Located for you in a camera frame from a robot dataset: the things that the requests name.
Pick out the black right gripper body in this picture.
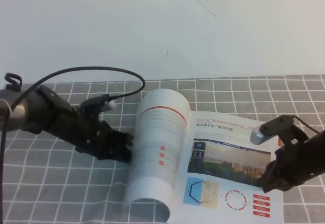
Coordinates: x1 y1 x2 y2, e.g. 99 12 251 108
256 129 325 194

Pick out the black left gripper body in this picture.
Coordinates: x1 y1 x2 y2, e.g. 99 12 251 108
36 85 133 163

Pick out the white brochure book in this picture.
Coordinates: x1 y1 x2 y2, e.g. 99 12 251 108
123 88 284 223

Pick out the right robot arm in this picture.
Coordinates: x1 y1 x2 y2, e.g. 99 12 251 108
256 131 324 193

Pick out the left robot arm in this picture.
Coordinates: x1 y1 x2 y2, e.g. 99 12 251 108
7 85 133 163

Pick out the grey checked tablecloth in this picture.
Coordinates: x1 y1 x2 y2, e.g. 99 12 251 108
3 75 324 223

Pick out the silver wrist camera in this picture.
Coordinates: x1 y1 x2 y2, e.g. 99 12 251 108
250 115 295 145

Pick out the black cable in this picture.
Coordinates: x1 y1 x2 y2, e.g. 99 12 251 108
0 66 146 224

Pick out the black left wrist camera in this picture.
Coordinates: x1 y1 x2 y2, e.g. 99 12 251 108
80 94 117 112

